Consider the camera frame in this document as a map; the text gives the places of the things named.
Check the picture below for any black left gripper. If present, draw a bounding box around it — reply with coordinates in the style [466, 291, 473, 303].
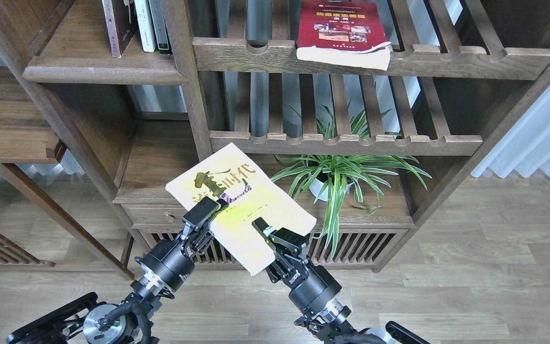
[135, 197, 223, 294]

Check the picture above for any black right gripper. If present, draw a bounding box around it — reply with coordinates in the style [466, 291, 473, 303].
[252, 217, 343, 318]

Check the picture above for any yellow green book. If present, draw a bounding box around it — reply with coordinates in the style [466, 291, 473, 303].
[165, 143, 317, 276]

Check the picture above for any dark brown book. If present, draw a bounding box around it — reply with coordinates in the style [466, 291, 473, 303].
[102, 0, 137, 57]

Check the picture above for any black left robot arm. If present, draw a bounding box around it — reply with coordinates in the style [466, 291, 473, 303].
[6, 198, 228, 344]

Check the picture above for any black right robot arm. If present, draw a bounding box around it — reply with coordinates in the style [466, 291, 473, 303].
[252, 217, 427, 344]

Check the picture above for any brass drawer knob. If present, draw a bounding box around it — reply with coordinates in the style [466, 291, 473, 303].
[164, 212, 176, 224]

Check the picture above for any white plant pot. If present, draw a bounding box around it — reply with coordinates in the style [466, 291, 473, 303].
[309, 172, 353, 201]

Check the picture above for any green spider plant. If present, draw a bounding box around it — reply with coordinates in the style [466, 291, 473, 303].
[268, 98, 432, 258]

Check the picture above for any dark wooden bookshelf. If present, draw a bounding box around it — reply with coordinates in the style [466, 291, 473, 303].
[0, 0, 550, 272]

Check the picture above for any white upright book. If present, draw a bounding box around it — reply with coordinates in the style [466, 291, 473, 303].
[135, 0, 157, 53]

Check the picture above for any dark upright book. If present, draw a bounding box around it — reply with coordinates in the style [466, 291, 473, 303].
[149, 0, 171, 55]

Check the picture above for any red book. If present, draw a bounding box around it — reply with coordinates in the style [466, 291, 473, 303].
[296, 0, 391, 71]

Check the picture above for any white curtain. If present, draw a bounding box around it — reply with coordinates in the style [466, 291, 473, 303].
[471, 86, 550, 178]

